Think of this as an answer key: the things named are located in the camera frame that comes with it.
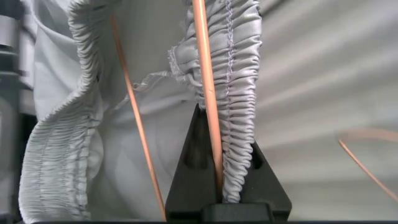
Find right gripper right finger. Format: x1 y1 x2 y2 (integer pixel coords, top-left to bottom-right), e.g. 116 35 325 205
239 141 292 222

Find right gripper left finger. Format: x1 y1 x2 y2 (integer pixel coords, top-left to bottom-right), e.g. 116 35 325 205
164 104 223 222

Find pale grey shorts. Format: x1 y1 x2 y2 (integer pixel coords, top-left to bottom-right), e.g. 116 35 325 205
18 0 264 223

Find white curtain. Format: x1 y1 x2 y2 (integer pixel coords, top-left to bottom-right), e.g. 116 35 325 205
257 0 398 187

